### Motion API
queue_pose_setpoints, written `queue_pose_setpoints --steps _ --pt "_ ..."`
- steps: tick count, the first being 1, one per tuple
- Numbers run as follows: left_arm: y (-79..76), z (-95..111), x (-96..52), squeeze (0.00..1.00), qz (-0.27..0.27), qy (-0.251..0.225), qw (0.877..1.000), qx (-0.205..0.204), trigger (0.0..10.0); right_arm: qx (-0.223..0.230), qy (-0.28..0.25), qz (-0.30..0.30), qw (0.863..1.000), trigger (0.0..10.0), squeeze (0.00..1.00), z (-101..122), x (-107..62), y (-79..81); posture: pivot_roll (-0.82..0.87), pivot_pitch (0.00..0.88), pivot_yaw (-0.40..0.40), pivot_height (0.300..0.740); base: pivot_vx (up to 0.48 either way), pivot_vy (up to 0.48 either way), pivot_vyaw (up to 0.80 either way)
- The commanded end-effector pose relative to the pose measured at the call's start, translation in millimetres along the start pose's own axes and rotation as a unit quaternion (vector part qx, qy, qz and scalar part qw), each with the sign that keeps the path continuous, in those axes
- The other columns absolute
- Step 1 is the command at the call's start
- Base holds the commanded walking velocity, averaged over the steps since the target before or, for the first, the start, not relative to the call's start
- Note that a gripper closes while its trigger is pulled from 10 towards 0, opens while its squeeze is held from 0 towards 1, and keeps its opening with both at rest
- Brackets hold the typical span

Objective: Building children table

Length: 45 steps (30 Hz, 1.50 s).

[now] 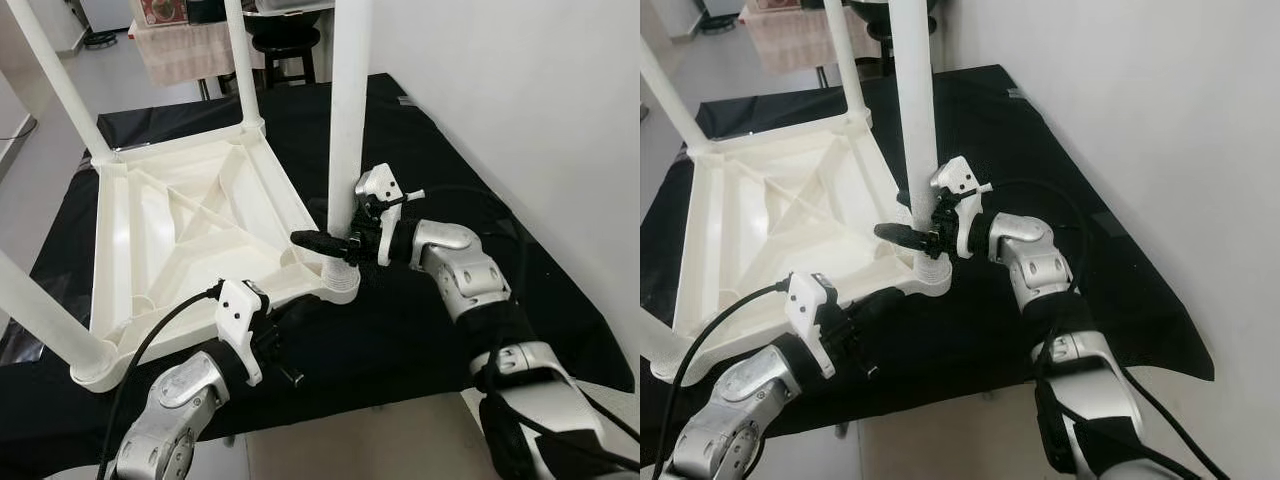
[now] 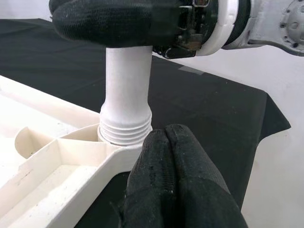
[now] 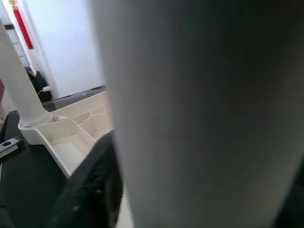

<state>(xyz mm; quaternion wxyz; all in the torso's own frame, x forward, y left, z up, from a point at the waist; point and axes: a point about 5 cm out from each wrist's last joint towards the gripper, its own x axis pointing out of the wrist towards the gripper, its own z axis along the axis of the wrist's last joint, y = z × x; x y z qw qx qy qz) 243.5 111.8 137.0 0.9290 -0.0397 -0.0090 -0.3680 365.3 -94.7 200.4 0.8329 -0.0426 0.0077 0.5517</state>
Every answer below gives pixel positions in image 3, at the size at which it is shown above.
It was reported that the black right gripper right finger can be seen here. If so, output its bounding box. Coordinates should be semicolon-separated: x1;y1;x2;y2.
273;166;304;228

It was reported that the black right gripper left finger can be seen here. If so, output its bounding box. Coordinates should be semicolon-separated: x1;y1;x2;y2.
46;130;124;228

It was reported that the white plastic table leg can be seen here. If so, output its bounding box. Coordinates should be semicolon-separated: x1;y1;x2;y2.
0;19;52;128
91;0;304;228

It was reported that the white plastic children table top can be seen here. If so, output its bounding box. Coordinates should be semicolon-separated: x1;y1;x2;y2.
18;90;116;179

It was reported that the dark backpack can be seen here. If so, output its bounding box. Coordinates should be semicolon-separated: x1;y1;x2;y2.
26;68;52;103

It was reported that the white drawer cabinet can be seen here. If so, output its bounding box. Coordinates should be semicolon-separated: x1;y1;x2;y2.
4;23;30;69

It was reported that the red hanging tassel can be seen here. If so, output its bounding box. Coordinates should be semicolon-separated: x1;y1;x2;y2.
8;0;34;50

